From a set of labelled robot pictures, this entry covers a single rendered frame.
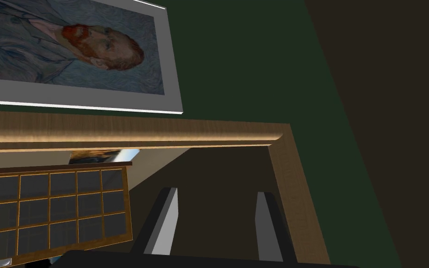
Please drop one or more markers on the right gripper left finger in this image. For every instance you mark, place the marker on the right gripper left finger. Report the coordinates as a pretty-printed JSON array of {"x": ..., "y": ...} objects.
[{"x": 162, "y": 227}]

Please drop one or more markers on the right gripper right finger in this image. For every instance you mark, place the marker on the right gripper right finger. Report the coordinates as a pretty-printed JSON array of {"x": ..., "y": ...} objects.
[{"x": 270, "y": 230}]

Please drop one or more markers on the wooden door with glass panes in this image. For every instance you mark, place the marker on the wooden door with glass panes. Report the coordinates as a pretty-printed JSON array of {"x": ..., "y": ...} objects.
[{"x": 54, "y": 212}]

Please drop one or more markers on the framed portrait painting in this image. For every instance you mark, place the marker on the framed portrait painting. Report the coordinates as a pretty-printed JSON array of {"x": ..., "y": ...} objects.
[{"x": 76, "y": 56}]

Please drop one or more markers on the small picture on wall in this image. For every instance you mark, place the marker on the small picture on wall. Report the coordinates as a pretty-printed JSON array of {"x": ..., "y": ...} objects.
[{"x": 104, "y": 155}]

